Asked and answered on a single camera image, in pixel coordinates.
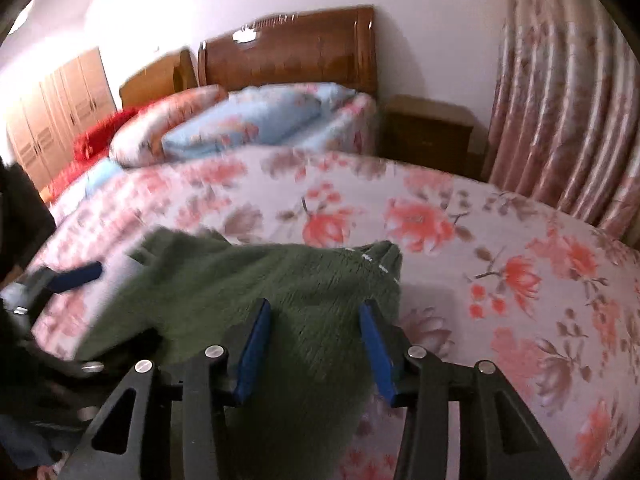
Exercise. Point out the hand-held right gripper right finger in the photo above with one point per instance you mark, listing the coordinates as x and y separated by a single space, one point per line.
380 360

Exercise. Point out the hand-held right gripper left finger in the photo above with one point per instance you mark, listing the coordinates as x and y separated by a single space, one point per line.
252 355

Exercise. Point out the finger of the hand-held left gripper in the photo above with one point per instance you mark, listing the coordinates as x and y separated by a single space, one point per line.
140 342
75 276

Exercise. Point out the green knit sweater white collar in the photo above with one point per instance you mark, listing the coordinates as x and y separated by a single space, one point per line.
280 285

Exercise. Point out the person's dark jacket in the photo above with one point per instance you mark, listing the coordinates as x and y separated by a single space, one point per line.
22 220

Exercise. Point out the light blue cloth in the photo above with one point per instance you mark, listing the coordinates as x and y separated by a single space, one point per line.
102 177

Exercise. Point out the floral pink bed sheet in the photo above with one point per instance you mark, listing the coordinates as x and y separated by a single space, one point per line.
450 260

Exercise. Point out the red fuzzy blanket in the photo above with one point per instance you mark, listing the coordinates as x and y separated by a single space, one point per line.
95 145

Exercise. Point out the wooden wardrobe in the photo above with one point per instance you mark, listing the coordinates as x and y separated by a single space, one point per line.
55 115

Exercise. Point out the orange floral pillow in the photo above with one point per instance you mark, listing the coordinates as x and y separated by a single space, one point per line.
160 125

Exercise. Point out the plain wooden headboard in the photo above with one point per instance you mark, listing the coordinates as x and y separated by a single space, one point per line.
155 80

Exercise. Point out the dark wooden nightstand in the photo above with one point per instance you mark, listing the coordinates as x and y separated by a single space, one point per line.
425 135

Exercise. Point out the light blue floral pillow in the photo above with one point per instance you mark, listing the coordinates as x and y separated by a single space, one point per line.
260 120

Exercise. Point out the glossy wooden headboard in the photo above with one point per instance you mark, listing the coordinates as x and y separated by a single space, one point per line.
290 50

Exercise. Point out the floral pink curtain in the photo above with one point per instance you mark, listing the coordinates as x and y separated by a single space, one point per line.
560 110

